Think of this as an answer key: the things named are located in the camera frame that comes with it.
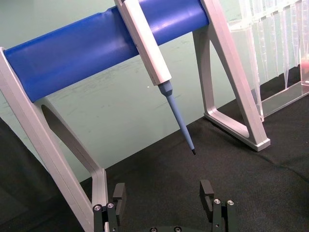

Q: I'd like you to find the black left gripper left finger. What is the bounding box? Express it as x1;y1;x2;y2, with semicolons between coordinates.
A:
93;182;126;232

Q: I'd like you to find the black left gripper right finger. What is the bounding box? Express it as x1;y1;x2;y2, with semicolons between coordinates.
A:
199;179;237;232

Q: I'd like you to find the black table cloth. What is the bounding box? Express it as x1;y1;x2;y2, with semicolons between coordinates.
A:
0;81;309;232

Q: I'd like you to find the clear acrylic tip rack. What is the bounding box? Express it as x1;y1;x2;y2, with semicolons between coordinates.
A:
226;0;309;119

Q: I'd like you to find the grey stand with blue bar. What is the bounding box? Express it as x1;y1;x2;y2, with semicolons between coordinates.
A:
0;0;271;232

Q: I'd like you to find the small pink container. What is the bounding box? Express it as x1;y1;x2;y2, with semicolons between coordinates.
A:
300;60;309;86

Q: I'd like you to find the clear plastic pipette tip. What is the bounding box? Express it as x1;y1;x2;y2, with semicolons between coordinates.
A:
281;7;291;89
270;11;282;78
290;2;303;67
257;20;269;83

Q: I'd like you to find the white pipette with blue shaft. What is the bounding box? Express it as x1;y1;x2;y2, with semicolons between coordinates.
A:
113;0;197;156

